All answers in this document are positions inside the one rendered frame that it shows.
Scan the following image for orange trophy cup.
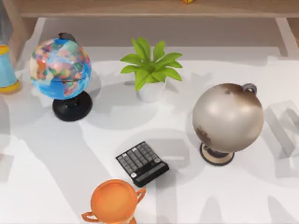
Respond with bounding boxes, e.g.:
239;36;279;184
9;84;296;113
81;179;147;224

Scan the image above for light blue and yellow cup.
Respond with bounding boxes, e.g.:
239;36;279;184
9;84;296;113
0;44;21;95

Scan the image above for beige brown globe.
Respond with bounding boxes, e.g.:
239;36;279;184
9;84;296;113
192;82;264;166

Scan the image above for blue multicoloured globe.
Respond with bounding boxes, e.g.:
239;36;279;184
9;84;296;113
29;32;94;122

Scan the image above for green plant in white pot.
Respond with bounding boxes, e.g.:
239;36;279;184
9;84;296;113
119;37;184;104

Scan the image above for wooden shelf unit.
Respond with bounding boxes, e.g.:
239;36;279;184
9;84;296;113
0;0;299;70

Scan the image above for black calculator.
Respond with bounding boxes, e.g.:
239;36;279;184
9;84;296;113
115;140;170;188

